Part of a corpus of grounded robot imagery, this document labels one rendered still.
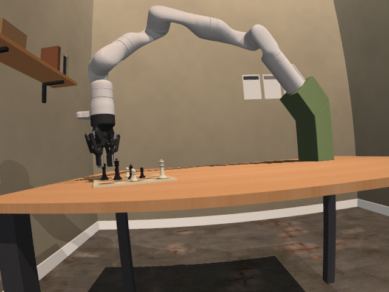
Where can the wooden chessboard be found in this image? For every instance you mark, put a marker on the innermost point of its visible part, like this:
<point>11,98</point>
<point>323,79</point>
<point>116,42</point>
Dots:
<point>125,181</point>

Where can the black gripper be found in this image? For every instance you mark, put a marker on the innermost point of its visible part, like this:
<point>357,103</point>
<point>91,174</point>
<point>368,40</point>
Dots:
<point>103,135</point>

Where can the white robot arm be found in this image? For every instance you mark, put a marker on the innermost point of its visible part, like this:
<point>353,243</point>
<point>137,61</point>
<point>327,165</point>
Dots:
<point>158,24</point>

